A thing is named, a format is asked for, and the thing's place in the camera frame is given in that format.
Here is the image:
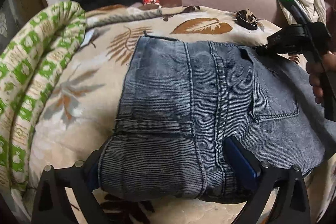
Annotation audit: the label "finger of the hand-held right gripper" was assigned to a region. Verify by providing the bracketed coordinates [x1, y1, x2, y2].
[255, 44, 279, 56]

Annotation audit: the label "person's right hand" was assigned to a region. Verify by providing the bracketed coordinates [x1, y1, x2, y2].
[307, 52, 336, 105]

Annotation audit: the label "green patterned quilt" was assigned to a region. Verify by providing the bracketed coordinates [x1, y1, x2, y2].
[0, 1, 87, 191]

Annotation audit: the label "blue-grey denim pants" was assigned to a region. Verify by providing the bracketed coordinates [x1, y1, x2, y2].
[98, 35, 336, 205]

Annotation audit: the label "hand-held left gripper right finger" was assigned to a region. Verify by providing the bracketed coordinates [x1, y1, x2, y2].
[223, 135, 314, 224]

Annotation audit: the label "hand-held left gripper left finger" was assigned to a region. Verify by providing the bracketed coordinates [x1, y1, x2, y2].
[31, 140, 116, 224]

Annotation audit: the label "cream leaf-print blanket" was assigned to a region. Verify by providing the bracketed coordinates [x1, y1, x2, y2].
[26, 5, 336, 224]

